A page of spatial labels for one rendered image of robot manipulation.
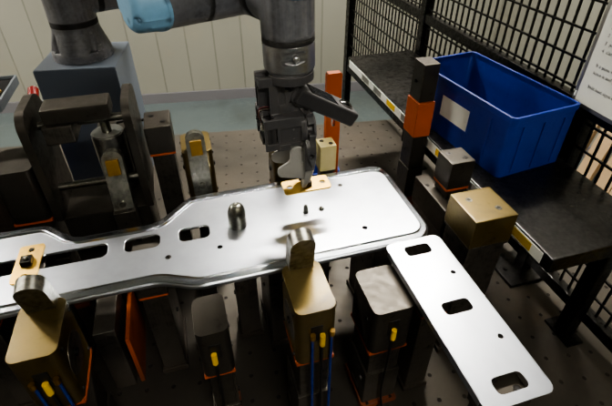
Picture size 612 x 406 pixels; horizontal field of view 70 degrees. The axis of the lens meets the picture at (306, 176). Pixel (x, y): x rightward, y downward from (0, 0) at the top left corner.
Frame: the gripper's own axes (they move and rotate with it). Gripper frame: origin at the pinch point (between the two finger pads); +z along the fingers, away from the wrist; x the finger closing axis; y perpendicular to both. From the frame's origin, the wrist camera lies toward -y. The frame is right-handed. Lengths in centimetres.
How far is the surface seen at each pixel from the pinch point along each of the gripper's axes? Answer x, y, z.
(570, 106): 3, -50, -7
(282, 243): 6.7, 6.2, 8.0
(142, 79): -272, 51, 88
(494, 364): 35.8, -14.9, 8.4
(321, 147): -11.1, -6.5, 1.8
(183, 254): 4.7, 22.6, 7.7
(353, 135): -71, -38, 39
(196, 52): -266, 9, 70
